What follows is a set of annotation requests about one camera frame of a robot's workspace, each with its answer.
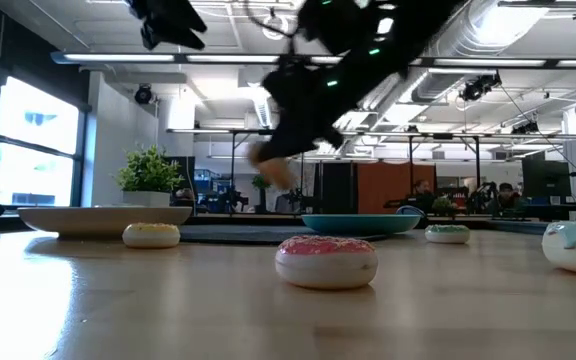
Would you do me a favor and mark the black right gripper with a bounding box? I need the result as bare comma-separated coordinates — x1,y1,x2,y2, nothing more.
253,59,364,162

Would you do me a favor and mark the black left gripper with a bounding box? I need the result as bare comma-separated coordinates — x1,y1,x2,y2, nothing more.
127,0,208,51

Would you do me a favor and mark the small yellow sprinkled donut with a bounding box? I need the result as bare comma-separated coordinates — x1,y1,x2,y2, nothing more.
121,222,182,250

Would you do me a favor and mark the small background potted plant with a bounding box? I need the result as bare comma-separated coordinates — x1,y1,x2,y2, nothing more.
251,174,273,215

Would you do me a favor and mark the long ceiling light bar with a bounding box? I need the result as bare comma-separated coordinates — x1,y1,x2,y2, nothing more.
50,49,576,71

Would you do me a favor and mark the black partition panel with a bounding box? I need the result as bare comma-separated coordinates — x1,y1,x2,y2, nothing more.
312,161,359,215

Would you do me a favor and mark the dark woven round placemat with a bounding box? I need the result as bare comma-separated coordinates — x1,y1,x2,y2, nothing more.
179,224,390,246

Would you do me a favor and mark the teal round plate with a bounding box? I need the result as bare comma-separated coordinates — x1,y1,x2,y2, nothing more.
301,213,422,237

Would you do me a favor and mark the orange partition panel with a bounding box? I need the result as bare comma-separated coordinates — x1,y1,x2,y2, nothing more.
356,161,438,216

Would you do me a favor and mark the pink sprinkled white donut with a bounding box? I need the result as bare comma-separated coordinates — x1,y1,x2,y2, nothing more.
274,234,380,291

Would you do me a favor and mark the green leafy plant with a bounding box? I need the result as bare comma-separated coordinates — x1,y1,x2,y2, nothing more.
113,144,185,194

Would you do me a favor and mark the person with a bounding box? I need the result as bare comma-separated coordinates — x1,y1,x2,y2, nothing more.
410,178,437,214
486,181,523,217

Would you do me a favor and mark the white plant pot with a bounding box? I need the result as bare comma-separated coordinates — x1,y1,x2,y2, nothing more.
121,190,172,208

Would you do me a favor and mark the small green frosted donut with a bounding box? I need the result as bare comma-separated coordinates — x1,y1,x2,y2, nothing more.
424,223,472,245

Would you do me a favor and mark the large window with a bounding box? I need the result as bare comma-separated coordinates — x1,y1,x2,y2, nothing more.
0,73,88,209

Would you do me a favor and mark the beige round plate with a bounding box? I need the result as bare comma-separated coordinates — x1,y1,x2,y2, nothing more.
17,205,194,239

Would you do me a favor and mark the black computer monitor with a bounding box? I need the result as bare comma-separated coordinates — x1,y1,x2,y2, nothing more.
521,158,573,199

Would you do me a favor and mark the black ceiling camera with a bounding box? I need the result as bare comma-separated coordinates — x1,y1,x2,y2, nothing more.
133,83,156,106

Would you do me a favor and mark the black cable loop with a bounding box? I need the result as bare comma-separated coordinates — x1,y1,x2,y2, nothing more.
244,10,299,70

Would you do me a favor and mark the silver ventilation duct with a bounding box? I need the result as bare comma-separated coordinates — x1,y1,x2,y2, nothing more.
360,0,552,119

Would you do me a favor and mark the black overhead camera rig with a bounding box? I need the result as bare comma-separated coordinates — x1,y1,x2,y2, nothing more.
459,71,504,103

